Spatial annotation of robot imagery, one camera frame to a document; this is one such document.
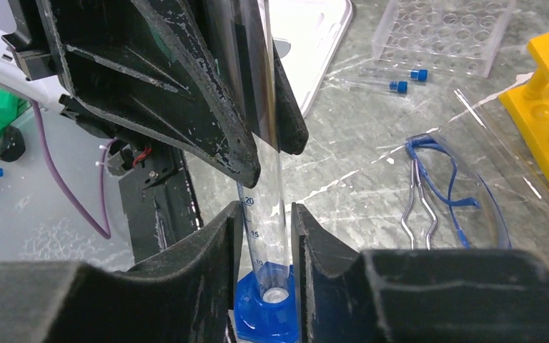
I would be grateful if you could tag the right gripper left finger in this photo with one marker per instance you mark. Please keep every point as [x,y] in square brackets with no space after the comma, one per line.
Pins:
[183,294]

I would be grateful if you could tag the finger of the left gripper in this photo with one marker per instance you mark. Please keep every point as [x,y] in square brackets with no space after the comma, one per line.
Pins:
[145,66]
[270,107]

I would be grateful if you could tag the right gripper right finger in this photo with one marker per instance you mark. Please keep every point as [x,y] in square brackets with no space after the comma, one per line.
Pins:
[401,295]

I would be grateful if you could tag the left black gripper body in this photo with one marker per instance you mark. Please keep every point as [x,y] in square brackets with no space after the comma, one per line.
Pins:
[32,44]

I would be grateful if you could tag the graduated cylinder blue base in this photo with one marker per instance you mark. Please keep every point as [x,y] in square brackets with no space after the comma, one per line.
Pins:
[264,309]

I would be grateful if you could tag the blue safety goggles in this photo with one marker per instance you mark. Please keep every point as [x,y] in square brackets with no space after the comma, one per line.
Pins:
[482,190]

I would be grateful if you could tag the blue capped test tube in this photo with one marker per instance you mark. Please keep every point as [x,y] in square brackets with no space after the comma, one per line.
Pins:
[382,86]

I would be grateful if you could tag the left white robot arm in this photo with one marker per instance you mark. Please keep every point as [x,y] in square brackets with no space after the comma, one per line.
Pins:
[216,21]

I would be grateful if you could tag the metal tray lid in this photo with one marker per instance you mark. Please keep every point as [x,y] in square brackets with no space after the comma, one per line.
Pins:
[307,35]

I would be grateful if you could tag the black base frame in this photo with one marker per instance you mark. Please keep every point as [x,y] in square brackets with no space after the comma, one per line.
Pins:
[157,195]

